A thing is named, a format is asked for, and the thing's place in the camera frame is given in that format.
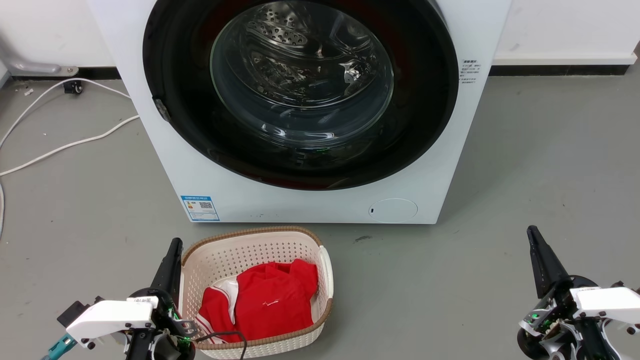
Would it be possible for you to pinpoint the white power cable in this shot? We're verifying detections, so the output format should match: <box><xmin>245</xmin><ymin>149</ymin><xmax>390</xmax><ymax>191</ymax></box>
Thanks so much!
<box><xmin>0</xmin><ymin>77</ymin><xmax>133</xmax><ymax>149</ymax></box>
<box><xmin>0</xmin><ymin>115</ymin><xmax>141</xmax><ymax>177</ymax></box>

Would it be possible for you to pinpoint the white front-load washing machine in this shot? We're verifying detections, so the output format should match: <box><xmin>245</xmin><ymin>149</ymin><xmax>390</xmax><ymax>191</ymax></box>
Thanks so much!
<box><xmin>86</xmin><ymin>0</ymin><xmax>513</xmax><ymax>225</ymax></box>

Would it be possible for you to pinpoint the grey metal pipe bracket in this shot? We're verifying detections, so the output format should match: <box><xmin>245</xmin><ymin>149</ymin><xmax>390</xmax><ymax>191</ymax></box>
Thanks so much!
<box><xmin>0</xmin><ymin>35</ymin><xmax>80</xmax><ymax>77</ymax></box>

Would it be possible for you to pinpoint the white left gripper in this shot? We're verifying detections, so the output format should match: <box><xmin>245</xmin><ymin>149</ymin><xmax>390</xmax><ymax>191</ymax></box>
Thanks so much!
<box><xmin>57</xmin><ymin>238</ymin><xmax>202</xmax><ymax>360</ymax></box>

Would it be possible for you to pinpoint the teal cable connector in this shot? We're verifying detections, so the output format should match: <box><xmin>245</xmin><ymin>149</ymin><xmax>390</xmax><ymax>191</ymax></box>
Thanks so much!
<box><xmin>41</xmin><ymin>334</ymin><xmax>79</xmax><ymax>360</ymax></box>

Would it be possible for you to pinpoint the round white filter cover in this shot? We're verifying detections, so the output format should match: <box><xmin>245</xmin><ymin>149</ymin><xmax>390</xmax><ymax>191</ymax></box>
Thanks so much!
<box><xmin>369</xmin><ymin>198</ymin><xmax>419</xmax><ymax>224</ymax></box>

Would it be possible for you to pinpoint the black round washer door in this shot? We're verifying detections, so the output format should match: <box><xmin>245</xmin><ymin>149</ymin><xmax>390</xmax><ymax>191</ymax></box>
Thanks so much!
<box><xmin>142</xmin><ymin>0</ymin><xmax>460</xmax><ymax>191</ymax></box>

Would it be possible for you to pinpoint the red and white garment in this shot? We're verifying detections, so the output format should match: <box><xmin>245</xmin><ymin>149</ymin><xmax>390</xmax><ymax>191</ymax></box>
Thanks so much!
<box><xmin>195</xmin><ymin>258</ymin><xmax>319</xmax><ymax>344</ymax></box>

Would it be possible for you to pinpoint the grey washer door latch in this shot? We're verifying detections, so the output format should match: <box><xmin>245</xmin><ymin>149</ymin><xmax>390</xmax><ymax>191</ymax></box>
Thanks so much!
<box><xmin>153</xmin><ymin>97</ymin><xmax>172</xmax><ymax>122</ymax></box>

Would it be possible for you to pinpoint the blue energy label sticker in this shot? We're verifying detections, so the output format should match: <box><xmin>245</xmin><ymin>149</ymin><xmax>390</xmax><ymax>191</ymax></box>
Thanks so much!
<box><xmin>180</xmin><ymin>195</ymin><xmax>221</xmax><ymax>222</ymax></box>

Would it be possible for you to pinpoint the cream perforated laundry basket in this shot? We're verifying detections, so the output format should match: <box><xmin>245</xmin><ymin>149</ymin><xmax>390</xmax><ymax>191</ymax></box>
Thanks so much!
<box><xmin>179</xmin><ymin>226</ymin><xmax>334</xmax><ymax>360</ymax></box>

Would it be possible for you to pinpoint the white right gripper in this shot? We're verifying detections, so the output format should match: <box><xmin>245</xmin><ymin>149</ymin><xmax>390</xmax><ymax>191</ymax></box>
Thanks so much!
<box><xmin>517</xmin><ymin>225</ymin><xmax>640</xmax><ymax>360</ymax></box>

